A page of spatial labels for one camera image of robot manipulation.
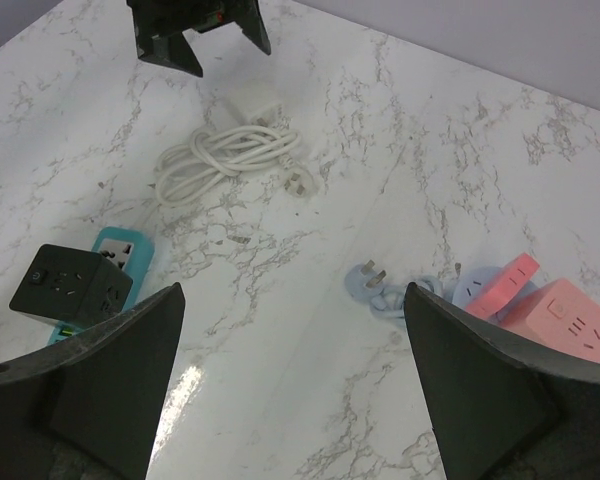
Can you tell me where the white plug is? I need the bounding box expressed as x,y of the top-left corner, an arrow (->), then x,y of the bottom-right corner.
223,81 -> 284,127

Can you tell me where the teal rectangular power strip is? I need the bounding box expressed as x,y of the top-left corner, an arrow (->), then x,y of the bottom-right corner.
49,227 -> 154,344

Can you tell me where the blue round power strip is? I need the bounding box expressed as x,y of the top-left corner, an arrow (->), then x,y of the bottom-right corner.
344,261 -> 537,324

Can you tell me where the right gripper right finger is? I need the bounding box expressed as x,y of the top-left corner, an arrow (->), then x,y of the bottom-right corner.
404,283 -> 600,479

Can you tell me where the pink plug adapter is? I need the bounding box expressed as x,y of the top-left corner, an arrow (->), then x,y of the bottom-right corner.
466,253 -> 539,320

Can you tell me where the black cube plug adapter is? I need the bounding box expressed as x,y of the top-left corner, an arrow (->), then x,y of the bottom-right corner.
9,244 -> 133,329

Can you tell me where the pink cube socket adapter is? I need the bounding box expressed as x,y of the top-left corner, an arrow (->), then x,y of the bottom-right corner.
500,278 -> 600,363

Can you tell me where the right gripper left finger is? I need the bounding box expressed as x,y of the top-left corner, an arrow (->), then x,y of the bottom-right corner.
0,283 -> 185,479

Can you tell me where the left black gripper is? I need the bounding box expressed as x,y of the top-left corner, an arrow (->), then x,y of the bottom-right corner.
127,0 -> 271,78

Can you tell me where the white cord of teal strip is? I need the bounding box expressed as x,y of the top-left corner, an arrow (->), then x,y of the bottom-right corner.
152,123 -> 321,209

